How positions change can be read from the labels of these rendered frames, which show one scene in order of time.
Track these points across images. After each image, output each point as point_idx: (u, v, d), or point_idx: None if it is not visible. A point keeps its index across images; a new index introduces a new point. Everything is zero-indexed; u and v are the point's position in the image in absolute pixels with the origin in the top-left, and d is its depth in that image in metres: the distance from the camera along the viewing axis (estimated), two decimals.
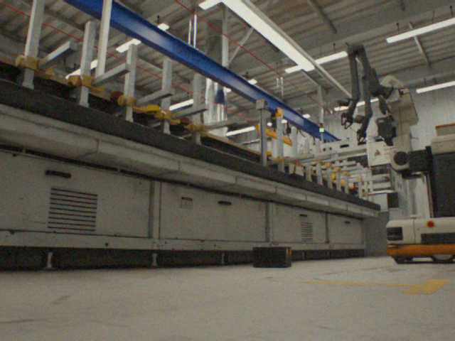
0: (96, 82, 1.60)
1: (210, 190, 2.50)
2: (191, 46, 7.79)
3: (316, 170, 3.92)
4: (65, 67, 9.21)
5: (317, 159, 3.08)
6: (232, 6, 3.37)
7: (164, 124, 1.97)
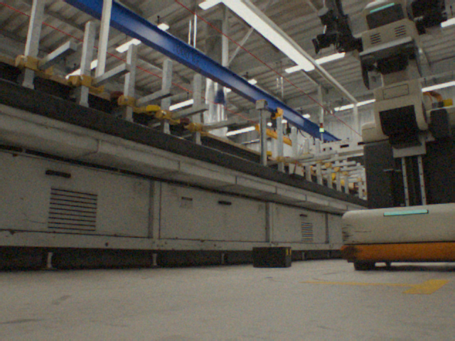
0: (96, 82, 1.60)
1: (210, 190, 2.50)
2: (191, 46, 7.79)
3: (316, 170, 3.92)
4: (65, 67, 9.21)
5: (317, 159, 3.08)
6: (232, 6, 3.37)
7: (164, 124, 1.97)
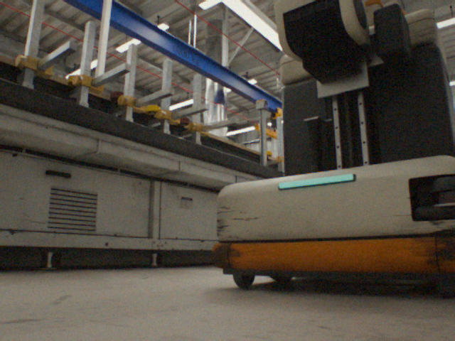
0: (96, 82, 1.60)
1: (210, 190, 2.50)
2: (191, 46, 7.79)
3: None
4: (65, 67, 9.21)
5: None
6: (232, 6, 3.37)
7: (164, 124, 1.97)
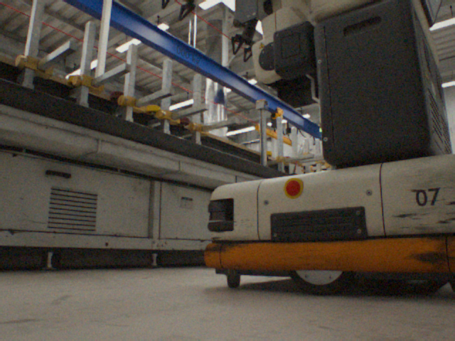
0: (96, 82, 1.60)
1: (210, 190, 2.50)
2: (191, 46, 7.79)
3: (316, 170, 3.92)
4: (65, 67, 9.21)
5: (317, 159, 3.08)
6: (232, 6, 3.37)
7: (164, 124, 1.97)
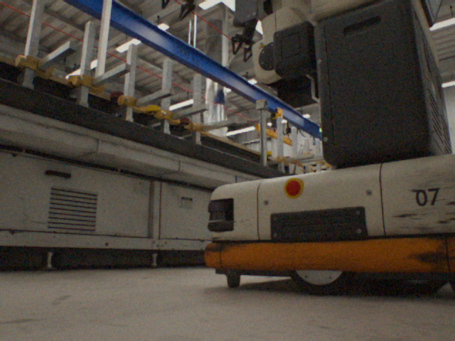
0: (96, 82, 1.60)
1: (210, 190, 2.50)
2: (191, 46, 7.79)
3: (316, 170, 3.92)
4: (65, 67, 9.21)
5: (317, 159, 3.08)
6: (232, 6, 3.37)
7: (164, 124, 1.97)
